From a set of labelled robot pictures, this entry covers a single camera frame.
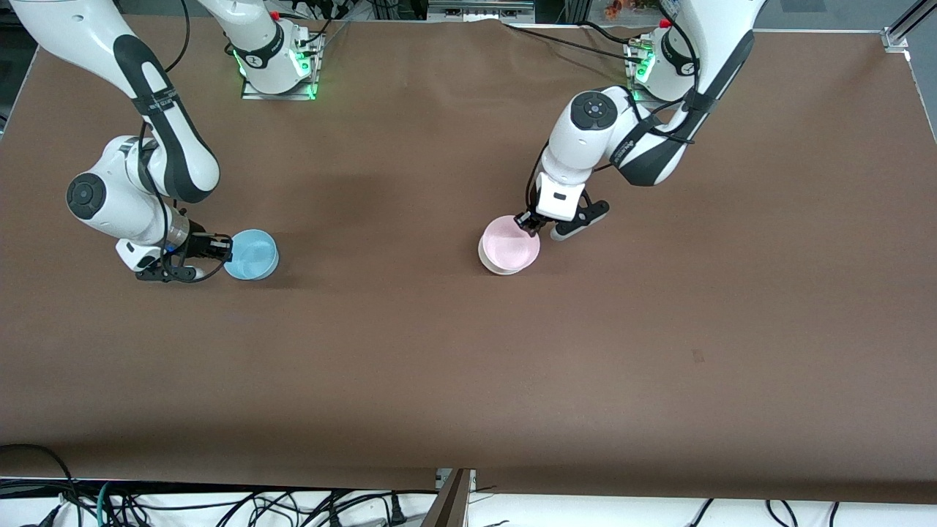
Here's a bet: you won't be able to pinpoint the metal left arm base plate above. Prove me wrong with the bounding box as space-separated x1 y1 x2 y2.
625 37 663 103

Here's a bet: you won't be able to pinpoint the blue bowl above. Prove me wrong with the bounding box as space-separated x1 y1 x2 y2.
223 229 280 282

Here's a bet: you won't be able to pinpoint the aluminium frame profile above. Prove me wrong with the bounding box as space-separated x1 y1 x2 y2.
881 0 937 52

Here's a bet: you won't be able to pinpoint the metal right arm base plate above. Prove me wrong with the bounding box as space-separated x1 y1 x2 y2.
242 33 324 101

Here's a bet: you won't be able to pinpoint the pink bowl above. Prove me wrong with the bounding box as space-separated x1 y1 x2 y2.
479 215 541 270

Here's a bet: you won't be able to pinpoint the brown table cover sheet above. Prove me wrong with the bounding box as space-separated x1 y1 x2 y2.
0 13 937 506

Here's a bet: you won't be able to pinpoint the white bowl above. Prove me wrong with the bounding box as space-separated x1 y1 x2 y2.
478 245 539 277

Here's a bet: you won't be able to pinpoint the aluminium frame post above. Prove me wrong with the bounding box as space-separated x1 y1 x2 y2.
421 468 477 527

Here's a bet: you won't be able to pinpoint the orange plastic items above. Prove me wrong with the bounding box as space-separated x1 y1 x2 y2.
604 0 662 20

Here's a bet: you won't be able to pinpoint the thick black cable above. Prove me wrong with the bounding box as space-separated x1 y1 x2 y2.
0 442 83 527

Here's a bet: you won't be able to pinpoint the grey metal bracket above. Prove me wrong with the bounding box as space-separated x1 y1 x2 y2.
427 0 537 23

